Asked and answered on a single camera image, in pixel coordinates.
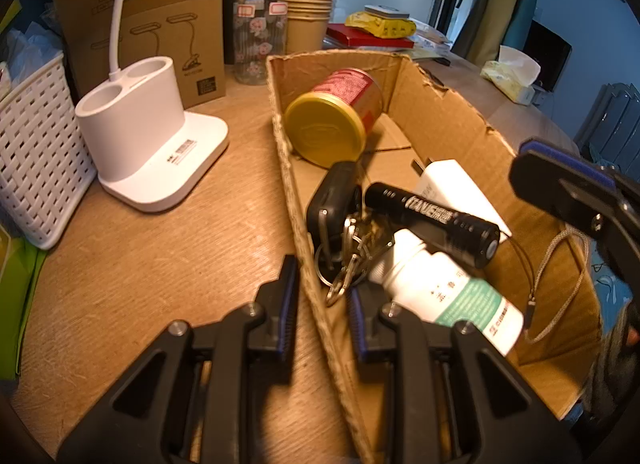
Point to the black monitor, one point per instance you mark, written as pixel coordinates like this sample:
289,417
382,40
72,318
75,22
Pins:
545,53

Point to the red can with gold lid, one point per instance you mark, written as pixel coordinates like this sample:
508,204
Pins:
325,128

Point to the white woven plastic basket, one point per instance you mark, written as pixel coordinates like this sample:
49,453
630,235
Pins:
35,163

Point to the white pill bottle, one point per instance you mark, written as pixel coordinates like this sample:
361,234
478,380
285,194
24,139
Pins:
450,294

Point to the pile of white booklets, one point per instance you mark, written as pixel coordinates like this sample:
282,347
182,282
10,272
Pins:
431,37

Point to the white charger plug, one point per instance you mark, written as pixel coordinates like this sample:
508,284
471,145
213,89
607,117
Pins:
450,178

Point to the blue patterned cloth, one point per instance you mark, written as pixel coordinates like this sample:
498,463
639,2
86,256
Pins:
607,279

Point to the white desk lamp base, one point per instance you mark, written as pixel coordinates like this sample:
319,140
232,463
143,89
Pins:
160,163

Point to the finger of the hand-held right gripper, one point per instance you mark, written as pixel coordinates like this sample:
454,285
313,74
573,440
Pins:
565,183

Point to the red book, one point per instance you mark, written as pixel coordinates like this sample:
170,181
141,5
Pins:
350,37

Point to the bunch of metal keys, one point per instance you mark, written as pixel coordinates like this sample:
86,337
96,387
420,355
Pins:
350,249

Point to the green bag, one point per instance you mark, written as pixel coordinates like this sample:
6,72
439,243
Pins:
15,294

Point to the brown cardboard box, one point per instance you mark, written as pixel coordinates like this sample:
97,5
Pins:
500,153

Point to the grey radiator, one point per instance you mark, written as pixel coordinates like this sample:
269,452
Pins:
607,123

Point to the brown lamp packaging carton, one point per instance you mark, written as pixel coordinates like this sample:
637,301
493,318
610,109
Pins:
165,3

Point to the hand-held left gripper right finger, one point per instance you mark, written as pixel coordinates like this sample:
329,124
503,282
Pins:
356,326

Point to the yellow snack packet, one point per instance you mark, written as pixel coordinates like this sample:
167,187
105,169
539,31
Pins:
385,26

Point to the small grey box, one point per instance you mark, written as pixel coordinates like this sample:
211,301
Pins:
386,10

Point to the floral print drinking glass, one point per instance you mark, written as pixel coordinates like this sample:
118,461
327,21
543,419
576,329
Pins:
255,46

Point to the black car key fob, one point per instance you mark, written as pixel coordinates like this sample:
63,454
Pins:
332,199

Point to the stack of brown paper cups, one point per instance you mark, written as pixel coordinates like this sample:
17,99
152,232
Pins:
306,32

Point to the clear plastic bag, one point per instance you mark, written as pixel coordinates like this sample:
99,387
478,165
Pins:
30,51

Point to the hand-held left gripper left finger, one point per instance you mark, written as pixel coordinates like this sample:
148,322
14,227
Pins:
289,314

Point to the yellow tissue pack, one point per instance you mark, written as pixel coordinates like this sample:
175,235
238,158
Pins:
507,78

